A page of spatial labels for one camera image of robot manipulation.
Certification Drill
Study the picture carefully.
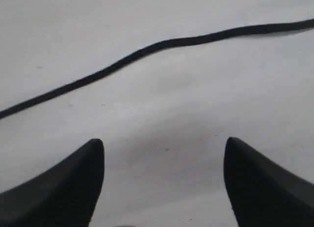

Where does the black cord with knot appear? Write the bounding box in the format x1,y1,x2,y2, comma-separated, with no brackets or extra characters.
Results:
0,18,314,120

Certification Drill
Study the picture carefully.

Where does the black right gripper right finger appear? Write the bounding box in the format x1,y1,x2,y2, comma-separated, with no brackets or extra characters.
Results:
223,137,314,227

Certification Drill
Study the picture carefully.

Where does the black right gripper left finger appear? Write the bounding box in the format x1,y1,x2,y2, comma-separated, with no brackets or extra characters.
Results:
0,139,105,227

